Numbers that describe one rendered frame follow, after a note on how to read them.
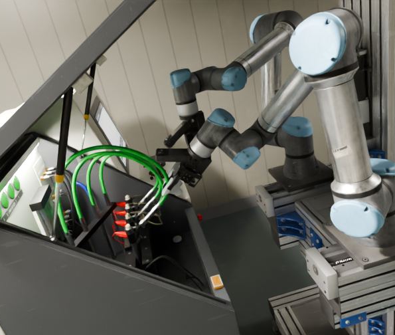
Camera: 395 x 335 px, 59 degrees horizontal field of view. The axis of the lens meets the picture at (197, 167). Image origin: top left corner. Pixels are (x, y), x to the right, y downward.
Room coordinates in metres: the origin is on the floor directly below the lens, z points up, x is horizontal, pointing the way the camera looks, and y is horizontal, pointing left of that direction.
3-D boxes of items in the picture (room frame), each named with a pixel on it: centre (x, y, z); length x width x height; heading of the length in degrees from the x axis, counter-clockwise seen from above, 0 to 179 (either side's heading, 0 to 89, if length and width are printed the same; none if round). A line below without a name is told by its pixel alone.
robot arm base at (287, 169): (1.34, -0.43, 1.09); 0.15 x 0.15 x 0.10
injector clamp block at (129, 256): (1.20, 0.30, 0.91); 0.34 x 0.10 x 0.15; 6
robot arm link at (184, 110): (1.23, -0.01, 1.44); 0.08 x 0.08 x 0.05
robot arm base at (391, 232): (0.85, -0.48, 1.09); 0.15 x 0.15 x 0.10
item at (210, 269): (1.10, 0.05, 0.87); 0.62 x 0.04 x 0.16; 6
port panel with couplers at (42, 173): (1.29, 0.57, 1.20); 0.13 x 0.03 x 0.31; 6
